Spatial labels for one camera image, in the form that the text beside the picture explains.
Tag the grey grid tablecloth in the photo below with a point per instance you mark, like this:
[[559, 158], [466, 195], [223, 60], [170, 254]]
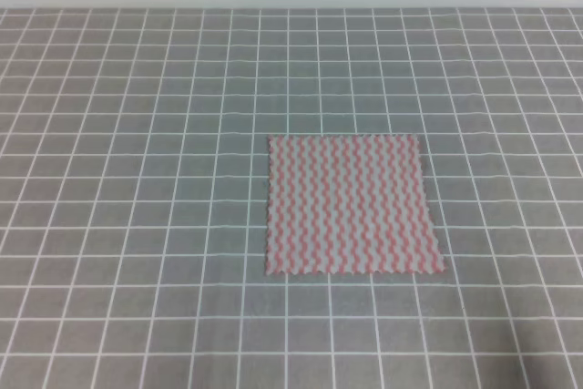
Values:
[[134, 182]]

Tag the pink white wavy striped towel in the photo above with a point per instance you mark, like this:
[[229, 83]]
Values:
[[349, 205]]

